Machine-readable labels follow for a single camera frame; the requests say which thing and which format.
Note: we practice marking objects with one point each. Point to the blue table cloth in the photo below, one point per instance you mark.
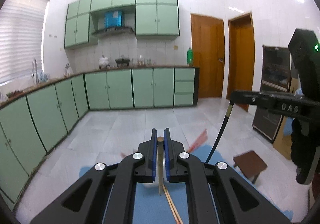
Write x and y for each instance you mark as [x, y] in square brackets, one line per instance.
[153, 208]

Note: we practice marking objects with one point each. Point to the white plastic utensil holder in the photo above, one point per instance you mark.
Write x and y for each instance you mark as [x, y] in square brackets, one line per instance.
[156, 182]

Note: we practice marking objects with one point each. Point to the green upper kitchen cabinets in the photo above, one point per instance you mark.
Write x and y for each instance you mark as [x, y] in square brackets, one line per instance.
[146, 17]

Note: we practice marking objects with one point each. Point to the wooden door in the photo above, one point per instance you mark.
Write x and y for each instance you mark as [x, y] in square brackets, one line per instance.
[241, 54]
[208, 45]

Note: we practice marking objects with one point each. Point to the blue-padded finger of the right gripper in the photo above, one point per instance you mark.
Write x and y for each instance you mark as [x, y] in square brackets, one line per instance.
[246, 98]

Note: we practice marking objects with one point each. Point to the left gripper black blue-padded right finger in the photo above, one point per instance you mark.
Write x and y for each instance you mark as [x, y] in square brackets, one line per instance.
[216, 193]

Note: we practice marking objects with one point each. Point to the left wooden door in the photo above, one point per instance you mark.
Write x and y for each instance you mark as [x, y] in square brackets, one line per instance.
[208, 45]

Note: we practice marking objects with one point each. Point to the green lower kitchen cabinets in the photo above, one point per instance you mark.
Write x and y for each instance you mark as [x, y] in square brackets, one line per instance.
[35, 121]

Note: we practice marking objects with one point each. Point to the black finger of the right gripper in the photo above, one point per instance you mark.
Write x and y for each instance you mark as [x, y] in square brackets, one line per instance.
[266, 97]

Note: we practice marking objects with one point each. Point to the glass jars on counter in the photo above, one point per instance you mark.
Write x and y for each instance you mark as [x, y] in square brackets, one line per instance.
[141, 61]

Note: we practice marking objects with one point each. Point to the blue range hood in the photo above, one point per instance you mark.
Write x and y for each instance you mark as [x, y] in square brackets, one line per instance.
[109, 23]

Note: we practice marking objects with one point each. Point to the white window blind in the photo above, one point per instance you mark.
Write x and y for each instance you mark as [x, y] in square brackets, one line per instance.
[22, 29]

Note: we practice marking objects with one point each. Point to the green kitchen cabinets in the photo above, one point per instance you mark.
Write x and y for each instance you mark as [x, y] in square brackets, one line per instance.
[35, 121]
[146, 17]

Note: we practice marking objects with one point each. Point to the black chopstick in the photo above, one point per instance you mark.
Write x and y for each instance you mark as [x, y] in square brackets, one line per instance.
[219, 136]

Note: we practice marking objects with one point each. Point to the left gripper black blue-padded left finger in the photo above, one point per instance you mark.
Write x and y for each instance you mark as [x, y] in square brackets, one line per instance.
[105, 194]

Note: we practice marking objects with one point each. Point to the small brown wooden stool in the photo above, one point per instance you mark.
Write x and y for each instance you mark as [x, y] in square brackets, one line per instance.
[250, 164]

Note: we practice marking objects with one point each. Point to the chrome sink faucet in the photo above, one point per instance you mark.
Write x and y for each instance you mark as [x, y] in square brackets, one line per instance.
[34, 74]

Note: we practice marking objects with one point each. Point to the right wooden door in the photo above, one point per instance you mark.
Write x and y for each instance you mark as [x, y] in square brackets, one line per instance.
[241, 54]

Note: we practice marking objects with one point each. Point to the black glass cabinet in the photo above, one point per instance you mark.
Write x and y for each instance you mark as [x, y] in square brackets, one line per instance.
[276, 76]

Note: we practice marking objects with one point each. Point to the white cooking pot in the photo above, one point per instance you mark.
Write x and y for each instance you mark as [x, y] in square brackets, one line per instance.
[104, 62]

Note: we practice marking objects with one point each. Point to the plain beige bamboo chopstick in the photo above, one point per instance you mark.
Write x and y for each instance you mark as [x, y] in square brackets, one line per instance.
[175, 207]

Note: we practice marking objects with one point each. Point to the black wok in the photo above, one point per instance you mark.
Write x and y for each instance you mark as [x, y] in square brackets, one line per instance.
[122, 61]

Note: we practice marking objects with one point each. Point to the green bottle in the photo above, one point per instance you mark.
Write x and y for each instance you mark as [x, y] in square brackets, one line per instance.
[190, 56]

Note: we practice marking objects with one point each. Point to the beige wooden chopstick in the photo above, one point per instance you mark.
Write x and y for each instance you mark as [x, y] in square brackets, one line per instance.
[160, 159]

